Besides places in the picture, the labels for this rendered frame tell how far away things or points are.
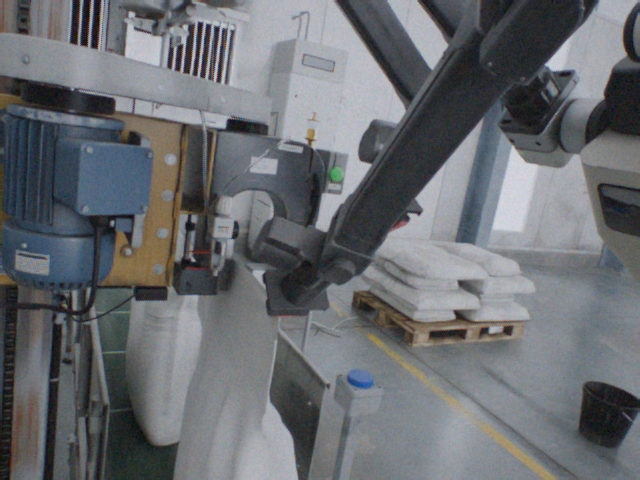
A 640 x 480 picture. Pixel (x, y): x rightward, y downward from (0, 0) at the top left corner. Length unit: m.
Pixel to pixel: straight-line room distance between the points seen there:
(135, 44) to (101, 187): 2.54
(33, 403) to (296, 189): 0.66
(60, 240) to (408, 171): 0.48
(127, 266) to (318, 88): 4.01
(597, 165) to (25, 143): 0.77
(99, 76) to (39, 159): 0.14
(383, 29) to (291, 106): 4.02
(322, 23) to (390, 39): 4.85
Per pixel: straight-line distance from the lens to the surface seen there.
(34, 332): 1.09
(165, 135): 0.96
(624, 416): 3.18
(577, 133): 0.88
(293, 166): 1.03
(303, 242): 0.66
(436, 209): 6.63
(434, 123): 0.46
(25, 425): 1.19
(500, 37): 0.37
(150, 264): 1.00
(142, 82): 0.78
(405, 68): 0.77
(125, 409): 1.85
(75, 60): 0.72
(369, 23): 0.74
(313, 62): 4.85
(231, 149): 0.98
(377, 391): 1.16
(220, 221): 0.94
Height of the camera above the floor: 1.36
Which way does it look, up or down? 12 degrees down
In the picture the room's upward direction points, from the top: 10 degrees clockwise
